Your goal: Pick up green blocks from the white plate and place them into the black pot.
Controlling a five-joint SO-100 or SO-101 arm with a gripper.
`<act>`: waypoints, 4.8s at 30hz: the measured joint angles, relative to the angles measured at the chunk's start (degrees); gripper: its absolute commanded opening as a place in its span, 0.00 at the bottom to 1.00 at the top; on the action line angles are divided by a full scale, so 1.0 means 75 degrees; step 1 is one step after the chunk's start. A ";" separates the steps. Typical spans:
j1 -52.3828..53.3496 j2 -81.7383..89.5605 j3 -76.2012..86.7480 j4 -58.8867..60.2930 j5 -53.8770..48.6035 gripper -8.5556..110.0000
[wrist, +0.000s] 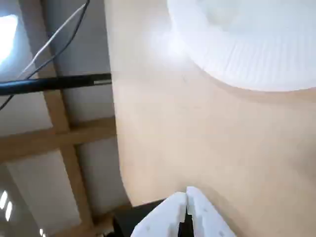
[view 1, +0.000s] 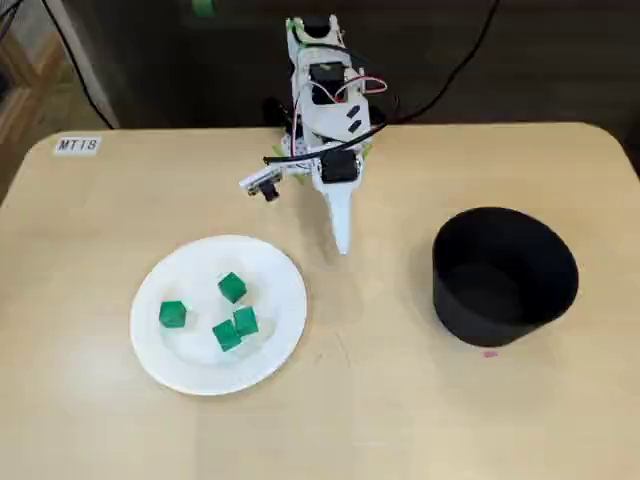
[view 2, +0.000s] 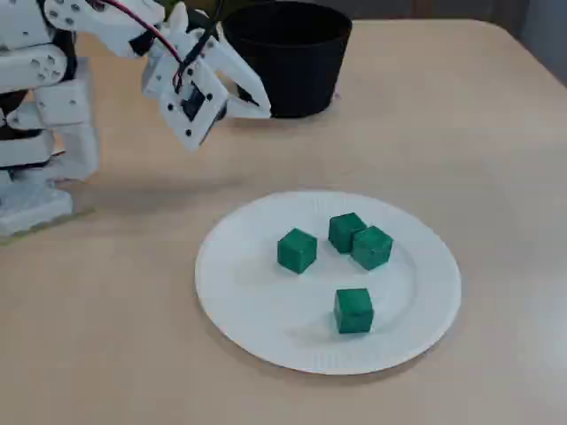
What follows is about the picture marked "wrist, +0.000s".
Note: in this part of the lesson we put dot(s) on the black stand pole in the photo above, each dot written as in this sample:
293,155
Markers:
49,84

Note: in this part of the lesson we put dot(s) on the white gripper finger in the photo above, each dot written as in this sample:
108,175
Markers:
209,222
158,222

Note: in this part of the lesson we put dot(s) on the wooden lattice partition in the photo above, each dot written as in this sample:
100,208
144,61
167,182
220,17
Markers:
61,138

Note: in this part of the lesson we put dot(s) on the black boxy object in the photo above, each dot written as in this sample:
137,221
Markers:
123,222

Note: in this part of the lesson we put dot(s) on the white paper plate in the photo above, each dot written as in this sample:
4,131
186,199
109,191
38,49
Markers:
247,49

